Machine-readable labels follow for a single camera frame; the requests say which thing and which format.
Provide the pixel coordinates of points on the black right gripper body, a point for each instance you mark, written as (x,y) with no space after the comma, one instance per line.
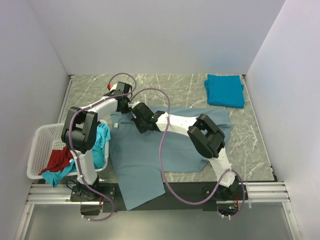
(139,124)

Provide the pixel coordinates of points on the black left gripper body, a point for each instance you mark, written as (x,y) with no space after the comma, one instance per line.
(125,107)

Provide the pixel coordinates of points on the grey-blue t-shirt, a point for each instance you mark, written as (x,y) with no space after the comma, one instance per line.
(137,158)

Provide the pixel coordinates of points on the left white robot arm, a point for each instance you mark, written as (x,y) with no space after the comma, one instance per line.
(79,132)

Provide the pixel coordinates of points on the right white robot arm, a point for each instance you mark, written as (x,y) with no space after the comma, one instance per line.
(207,138)

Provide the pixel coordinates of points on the teal t-shirt in basket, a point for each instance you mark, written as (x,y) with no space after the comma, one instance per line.
(54,178)

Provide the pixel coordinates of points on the dark red t-shirt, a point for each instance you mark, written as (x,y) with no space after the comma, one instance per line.
(60,159)

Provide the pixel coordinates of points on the white plastic laundry basket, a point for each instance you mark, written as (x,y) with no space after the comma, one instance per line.
(46,139)

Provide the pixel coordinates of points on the folded teal t-shirt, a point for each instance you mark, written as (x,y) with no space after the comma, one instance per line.
(225,91)

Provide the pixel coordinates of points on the black base crossbar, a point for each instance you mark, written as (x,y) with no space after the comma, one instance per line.
(189,191)

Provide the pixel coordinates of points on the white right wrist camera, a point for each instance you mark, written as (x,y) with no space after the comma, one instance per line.
(133,104)

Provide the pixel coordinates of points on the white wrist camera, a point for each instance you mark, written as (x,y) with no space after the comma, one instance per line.
(112,87)
(133,104)

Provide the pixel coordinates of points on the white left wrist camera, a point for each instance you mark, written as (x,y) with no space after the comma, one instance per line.
(112,87)

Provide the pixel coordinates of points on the aluminium frame rail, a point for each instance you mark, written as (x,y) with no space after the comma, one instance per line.
(257,192)

